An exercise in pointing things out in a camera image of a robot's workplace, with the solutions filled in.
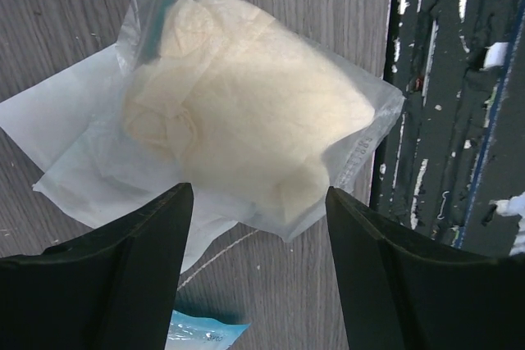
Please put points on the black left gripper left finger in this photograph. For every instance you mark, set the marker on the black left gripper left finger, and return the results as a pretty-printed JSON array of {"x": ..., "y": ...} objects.
[{"x": 112, "y": 288}]

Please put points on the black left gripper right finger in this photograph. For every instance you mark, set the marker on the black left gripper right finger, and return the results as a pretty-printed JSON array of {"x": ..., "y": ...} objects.
[{"x": 401, "y": 290}]

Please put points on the large blue cotton pack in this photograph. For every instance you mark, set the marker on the large blue cotton pack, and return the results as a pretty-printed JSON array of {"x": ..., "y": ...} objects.
[{"x": 189, "y": 332}]

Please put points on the white gauze pad stack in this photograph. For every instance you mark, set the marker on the white gauze pad stack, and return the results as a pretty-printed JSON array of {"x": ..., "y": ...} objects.
[{"x": 47, "y": 121}]

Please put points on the clear bag beige pad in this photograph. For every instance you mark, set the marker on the clear bag beige pad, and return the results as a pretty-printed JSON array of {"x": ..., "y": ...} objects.
[{"x": 263, "y": 120}]

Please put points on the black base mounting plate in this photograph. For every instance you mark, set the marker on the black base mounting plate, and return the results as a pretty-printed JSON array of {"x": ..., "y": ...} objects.
[{"x": 452, "y": 168}]

